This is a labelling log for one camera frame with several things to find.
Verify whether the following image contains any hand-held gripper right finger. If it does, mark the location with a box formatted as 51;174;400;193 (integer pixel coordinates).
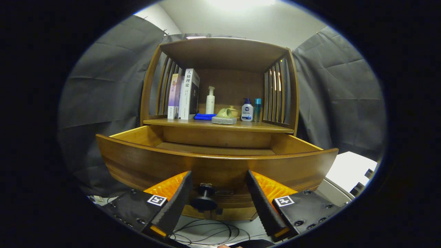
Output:
245;169;345;242

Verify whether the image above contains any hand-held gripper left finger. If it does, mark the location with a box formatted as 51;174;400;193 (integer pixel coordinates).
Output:
100;170;193;241

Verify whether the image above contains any black drawer knob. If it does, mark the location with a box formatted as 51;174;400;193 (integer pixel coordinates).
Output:
190;183;218;211

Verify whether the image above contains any brown wooden drawer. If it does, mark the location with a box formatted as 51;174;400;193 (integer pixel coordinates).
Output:
95;125;339;210

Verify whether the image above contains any wooden countertop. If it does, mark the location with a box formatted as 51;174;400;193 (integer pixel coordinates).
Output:
143;118;294;134

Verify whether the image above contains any brown wooden cabinet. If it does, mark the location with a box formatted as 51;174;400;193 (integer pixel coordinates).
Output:
140;37;300;221

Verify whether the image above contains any grey striped panel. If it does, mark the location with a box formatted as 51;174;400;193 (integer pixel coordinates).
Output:
315;178;355;207

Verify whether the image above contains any white board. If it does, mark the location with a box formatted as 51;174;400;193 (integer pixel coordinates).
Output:
326;152;379;193

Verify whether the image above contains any white bottle with blue pump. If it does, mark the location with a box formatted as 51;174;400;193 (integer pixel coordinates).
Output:
241;98;254;122

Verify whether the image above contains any purple book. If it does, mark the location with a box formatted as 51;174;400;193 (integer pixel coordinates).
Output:
167;73;182;120

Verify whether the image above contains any white book with portrait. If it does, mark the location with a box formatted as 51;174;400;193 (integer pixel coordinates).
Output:
180;68;201;121

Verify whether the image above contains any black floor cable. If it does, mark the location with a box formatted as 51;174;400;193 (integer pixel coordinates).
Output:
171;219;251;247

